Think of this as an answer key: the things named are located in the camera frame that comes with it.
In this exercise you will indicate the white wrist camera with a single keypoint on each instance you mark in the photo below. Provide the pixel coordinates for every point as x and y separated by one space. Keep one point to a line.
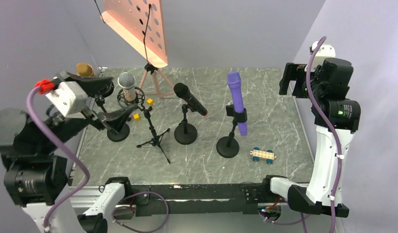
325 51
68 97

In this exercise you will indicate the pink music stand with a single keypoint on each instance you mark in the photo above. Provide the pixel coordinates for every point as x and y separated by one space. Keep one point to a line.
140 23

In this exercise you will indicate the black round-base stand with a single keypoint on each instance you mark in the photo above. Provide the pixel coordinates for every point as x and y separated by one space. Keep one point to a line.
185 133
227 146

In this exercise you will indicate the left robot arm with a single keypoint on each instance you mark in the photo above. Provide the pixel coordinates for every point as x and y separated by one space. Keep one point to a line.
41 172

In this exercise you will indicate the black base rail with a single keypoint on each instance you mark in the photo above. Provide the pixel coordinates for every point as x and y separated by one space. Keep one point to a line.
246 198

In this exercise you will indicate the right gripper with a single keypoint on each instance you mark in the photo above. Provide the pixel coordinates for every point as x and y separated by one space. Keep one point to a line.
293 72

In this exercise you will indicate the black shock-mount stand left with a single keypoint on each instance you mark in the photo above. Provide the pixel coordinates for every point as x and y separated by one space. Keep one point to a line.
114 122

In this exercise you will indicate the yellow cube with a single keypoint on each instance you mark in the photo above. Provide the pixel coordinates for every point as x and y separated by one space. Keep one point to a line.
150 102
136 117

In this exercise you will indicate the yellow cube near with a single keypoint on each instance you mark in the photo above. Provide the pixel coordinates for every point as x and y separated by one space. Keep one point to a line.
136 117

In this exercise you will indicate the purple microphone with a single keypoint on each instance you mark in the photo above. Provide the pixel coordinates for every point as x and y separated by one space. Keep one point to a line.
234 83

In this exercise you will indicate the silver mesh glitter microphone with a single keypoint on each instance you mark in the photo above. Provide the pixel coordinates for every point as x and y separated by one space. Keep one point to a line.
127 82

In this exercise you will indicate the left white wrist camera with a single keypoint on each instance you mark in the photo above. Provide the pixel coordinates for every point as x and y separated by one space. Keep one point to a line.
68 97

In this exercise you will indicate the black microphone orange tip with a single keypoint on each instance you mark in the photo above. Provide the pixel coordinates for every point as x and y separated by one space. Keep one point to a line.
182 91

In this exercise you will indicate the gold microphone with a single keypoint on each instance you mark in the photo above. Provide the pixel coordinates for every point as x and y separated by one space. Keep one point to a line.
84 69

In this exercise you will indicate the yellow cube far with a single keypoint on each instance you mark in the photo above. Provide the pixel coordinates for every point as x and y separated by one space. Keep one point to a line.
150 102

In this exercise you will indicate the black tripod mic stand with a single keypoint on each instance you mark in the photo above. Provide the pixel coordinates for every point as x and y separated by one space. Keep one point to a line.
140 100

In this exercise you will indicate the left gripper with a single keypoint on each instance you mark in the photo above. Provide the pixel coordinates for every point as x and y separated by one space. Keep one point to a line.
92 85

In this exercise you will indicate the toy brick car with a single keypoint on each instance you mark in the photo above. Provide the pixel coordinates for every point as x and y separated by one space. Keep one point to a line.
258 155

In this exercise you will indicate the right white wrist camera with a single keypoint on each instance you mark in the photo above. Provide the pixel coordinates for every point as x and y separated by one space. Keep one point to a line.
325 51

